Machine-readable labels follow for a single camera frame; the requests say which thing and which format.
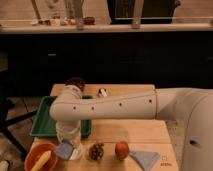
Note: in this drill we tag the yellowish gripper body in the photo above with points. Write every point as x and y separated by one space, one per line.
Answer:
73 137

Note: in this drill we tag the folded blue grey cloth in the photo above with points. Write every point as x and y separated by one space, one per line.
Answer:
146 160

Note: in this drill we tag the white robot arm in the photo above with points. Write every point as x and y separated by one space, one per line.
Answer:
193 106

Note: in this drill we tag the white paper cup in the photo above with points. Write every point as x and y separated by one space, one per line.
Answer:
77 153

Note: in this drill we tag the bunch of dark grapes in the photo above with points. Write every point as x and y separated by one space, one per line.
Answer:
96 151

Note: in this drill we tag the orange fruit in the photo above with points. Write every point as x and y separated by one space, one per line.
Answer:
121 150

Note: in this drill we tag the green plastic tray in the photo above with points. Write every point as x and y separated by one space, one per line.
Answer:
45 126

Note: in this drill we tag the small red bowl on counter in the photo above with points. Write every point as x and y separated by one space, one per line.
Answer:
89 21

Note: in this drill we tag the yellow corn cob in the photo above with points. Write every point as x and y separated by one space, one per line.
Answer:
42 161

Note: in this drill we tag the dark red bowl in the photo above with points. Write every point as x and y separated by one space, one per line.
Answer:
76 81

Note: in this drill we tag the black office chair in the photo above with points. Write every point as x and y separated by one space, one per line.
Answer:
5 105

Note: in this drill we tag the blue grey sponge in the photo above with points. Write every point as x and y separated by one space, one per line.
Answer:
64 150

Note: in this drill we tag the orange plastic bowl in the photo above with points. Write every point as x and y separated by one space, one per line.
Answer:
35 153

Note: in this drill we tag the long grey counter shelf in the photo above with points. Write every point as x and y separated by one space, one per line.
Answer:
108 28

